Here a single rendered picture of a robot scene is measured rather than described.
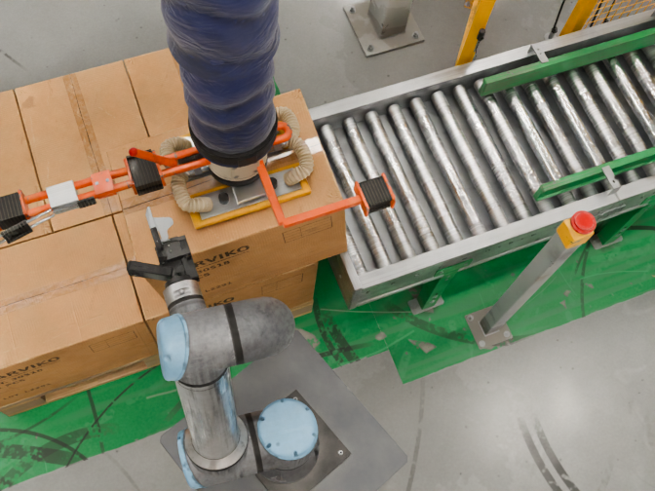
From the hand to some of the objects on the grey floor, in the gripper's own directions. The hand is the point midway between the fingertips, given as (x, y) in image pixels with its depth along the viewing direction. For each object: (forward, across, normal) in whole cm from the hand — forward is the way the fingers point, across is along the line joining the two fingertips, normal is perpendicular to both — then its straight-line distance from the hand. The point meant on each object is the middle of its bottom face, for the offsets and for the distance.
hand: (149, 219), depth 197 cm
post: (-34, -112, -114) cm, 163 cm away
